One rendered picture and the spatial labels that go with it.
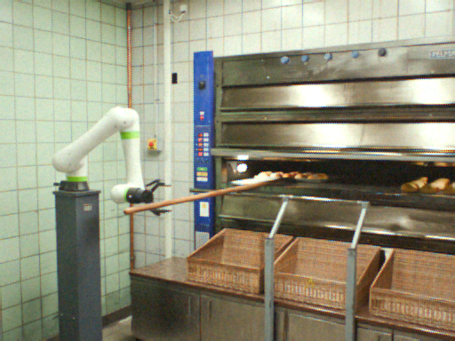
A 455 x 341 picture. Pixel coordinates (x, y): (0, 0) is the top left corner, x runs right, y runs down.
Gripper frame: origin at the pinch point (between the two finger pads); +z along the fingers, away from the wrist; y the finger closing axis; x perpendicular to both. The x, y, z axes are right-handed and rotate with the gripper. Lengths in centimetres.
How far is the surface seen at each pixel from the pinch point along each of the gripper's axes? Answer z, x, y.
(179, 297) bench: -28, -46, 72
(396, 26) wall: 95, -98, -99
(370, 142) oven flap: 81, -97, -29
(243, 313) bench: 21, -45, 74
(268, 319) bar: 41, -39, 72
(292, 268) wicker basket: 35, -88, 54
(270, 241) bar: 42, -39, 26
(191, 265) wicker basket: -21, -51, 52
